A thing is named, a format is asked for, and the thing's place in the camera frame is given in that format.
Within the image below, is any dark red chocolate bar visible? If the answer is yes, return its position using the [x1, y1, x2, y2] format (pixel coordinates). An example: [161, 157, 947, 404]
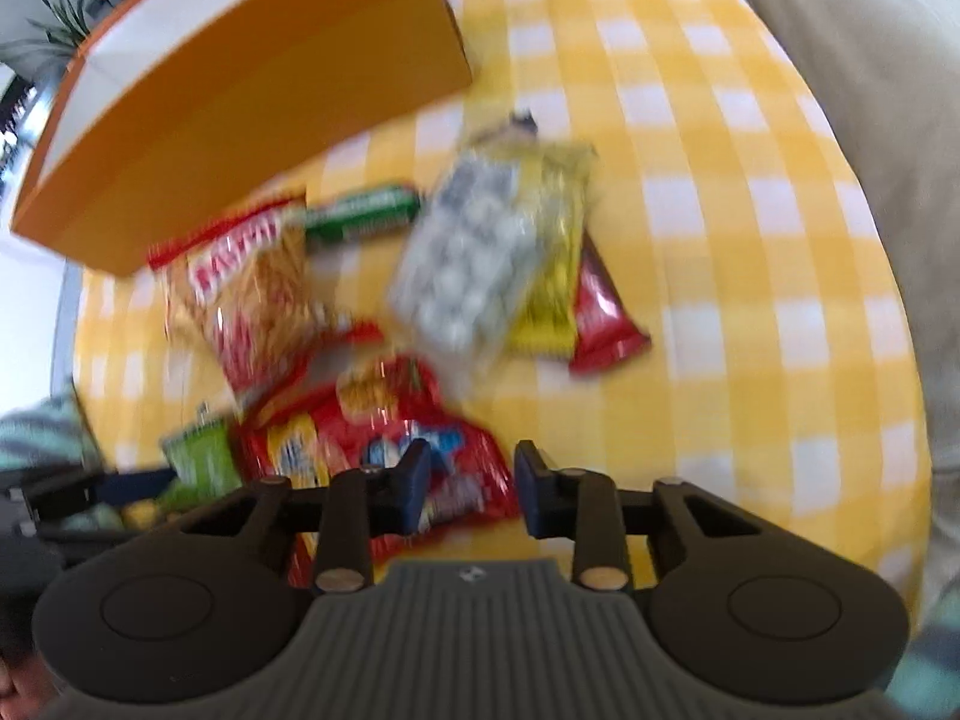
[568, 232, 652, 378]

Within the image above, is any beige sofa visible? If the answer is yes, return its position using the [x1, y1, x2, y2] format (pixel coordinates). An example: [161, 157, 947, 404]
[690, 0, 960, 616]

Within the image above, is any red noodle snack packet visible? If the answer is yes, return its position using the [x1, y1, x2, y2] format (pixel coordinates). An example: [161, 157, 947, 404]
[146, 195, 383, 410]

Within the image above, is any green roll packet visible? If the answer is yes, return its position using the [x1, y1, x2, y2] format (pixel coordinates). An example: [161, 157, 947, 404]
[304, 181, 422, 247]

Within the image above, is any orange cardboard box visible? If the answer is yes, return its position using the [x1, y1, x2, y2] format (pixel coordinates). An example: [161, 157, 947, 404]
[9, 0, 475, 278]

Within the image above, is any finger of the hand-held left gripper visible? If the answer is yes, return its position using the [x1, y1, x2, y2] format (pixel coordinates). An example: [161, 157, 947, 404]
[19, 467, 179, 522]

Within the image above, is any green potted plant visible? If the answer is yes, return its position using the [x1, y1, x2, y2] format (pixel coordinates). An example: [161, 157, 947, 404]
[0, 0, 106, 83]

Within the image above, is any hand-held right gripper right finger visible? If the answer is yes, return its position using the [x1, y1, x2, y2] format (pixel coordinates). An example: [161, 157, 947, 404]
[514, 439, 758, 592]

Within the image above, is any person's striped garment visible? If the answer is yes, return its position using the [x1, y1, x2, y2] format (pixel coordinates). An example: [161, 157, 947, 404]
[885, 600, 960, 720]

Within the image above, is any yellow snack packet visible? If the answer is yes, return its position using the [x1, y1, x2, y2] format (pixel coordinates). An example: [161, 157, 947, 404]
[465, 112, 597, 361]

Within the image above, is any yellow checked tablecloth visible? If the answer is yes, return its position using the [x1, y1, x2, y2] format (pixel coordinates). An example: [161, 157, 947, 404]
[52, 0, 935, 616]

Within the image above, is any large red snack bag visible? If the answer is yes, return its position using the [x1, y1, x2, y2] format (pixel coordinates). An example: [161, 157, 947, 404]
[236, 356, 522, 586]

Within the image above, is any person's left forearm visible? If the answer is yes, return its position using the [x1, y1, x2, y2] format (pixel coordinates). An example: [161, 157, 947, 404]
[0, 382, 102, 473]

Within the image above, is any small green snack packet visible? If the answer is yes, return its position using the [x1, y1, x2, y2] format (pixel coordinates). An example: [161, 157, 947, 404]
[161, 409, 245, 511]

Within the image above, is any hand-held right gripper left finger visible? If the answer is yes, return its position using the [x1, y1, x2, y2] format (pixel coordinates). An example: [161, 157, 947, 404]
[176, 439, 434, 593]

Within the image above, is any clear bag of white candies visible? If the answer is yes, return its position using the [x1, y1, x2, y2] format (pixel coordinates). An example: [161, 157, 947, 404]
[386, 139, 541, 391]

